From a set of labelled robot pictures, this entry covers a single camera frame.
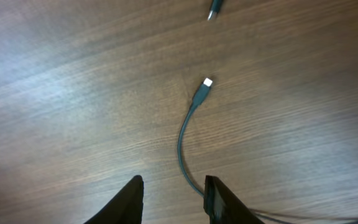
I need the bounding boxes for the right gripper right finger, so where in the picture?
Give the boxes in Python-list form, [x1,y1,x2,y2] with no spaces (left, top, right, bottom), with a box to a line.
[203,175,264,224]

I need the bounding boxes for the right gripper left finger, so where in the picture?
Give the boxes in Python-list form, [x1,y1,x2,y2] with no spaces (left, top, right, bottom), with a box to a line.
[85,175,144,224]

